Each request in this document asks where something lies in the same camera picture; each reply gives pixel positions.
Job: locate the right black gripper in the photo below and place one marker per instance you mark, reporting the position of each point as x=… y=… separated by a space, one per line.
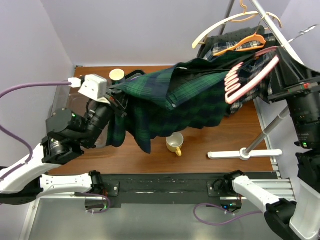
x=289 y=76

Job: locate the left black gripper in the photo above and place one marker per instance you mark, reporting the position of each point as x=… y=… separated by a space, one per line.
x=118 y=101

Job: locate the navy white plaid skirt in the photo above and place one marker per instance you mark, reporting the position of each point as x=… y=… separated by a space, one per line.
x=215 y=44

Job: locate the orange hanger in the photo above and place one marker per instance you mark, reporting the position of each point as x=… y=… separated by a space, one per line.
x=252 y=38

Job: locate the pink hanger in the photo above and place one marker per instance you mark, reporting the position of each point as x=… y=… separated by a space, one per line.
x=249 y=73

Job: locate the green plaid skirt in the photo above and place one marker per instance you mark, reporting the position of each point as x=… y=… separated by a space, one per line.
x=186 y=95

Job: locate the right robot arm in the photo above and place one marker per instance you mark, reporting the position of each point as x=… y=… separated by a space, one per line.
x=297 y=219

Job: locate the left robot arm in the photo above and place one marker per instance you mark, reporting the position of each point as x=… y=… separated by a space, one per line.
x=68 y=134

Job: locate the white wooden hanger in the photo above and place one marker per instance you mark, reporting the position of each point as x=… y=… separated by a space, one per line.
x=205 y=33

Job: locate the tan thin hanger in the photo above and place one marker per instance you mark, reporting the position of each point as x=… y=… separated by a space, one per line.
x=243 y=17

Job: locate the dark teal cup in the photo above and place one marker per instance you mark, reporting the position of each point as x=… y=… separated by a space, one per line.
x=117 y=76

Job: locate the black tray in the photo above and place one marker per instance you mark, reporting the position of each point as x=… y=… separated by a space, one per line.
x=134 y=74

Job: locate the clear plastic bin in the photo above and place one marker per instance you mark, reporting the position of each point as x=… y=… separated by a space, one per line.
x=64 y=95

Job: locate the dark dotted garment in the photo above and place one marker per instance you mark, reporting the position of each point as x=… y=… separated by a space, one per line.
x=233 y=36

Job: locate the yellow mug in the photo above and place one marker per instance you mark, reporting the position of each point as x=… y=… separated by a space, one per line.
x=174 y=143

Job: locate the clothes rack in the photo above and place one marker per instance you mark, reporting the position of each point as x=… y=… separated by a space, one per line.
x=262 y=140

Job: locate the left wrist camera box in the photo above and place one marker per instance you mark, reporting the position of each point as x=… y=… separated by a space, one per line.
x=94 y=87

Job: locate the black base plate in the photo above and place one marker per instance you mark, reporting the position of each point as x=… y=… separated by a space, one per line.
x=161 y=188

